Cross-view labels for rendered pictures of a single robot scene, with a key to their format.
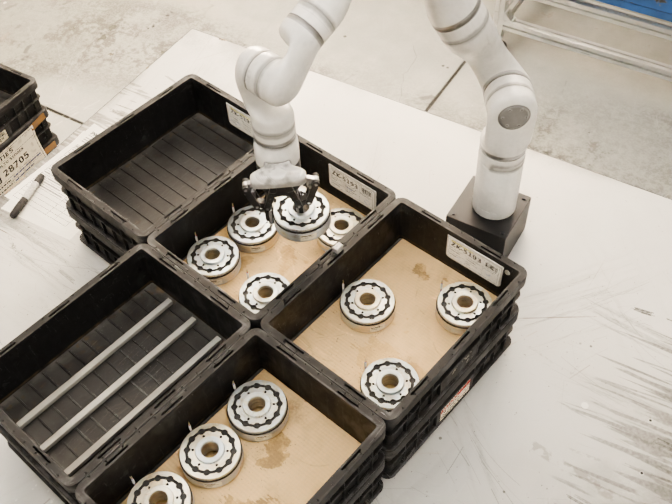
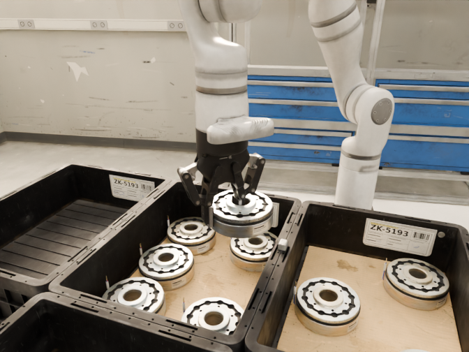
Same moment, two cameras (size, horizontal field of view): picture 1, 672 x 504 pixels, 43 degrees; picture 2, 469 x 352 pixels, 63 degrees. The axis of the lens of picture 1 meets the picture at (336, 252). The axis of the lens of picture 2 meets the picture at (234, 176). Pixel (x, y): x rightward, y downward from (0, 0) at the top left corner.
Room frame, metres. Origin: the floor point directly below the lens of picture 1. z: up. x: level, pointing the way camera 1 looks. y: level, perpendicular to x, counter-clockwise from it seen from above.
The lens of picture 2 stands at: (0.56, 0.28, 1.30)
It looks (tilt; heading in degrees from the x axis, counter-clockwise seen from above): 25 degrees down; 336
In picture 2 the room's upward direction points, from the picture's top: straight up
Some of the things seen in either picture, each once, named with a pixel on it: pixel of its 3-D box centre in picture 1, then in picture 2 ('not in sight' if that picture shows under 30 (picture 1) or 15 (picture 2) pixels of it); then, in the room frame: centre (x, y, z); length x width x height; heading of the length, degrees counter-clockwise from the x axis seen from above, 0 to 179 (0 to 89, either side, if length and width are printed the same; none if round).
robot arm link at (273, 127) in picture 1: (266, 94); (213, 28); (1.05, 0.10, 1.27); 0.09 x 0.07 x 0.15; 44
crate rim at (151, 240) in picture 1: (273, 220); (197, 241); (1.10, 0.12, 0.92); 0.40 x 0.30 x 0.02; 136
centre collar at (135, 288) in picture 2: (212, 254); (132, 296); (1.07, 0.24, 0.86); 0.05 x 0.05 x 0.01
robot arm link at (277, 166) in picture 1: (276, 150); (227, 107); (1.02, 0.09, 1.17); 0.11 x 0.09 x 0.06; 2
